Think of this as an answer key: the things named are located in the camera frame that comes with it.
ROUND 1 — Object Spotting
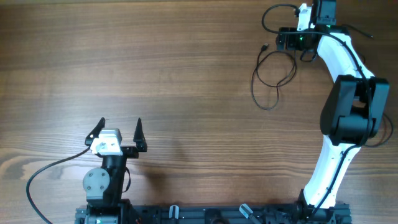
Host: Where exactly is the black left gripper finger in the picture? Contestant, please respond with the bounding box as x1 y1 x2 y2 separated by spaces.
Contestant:
85 117 106 146
133 118 147 152

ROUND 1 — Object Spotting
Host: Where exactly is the black left camera cable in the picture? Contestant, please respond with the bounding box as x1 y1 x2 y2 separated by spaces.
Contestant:
25 146 93 224

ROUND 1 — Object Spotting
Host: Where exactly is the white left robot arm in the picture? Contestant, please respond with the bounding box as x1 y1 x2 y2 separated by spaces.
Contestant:
75 118 147 224

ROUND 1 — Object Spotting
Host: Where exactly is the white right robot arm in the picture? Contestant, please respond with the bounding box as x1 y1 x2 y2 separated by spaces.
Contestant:
278 1 389 212

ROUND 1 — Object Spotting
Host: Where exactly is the black right camera cable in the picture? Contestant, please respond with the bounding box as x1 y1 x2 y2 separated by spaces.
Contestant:
261 2 374 218

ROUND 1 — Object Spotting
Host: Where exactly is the black cable bundle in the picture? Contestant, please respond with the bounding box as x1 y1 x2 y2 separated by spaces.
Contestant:
250 42 298 111

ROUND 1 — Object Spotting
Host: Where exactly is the black camera cable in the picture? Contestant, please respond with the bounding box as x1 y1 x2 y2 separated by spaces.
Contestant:
25 146 93 224
261 2 374 218

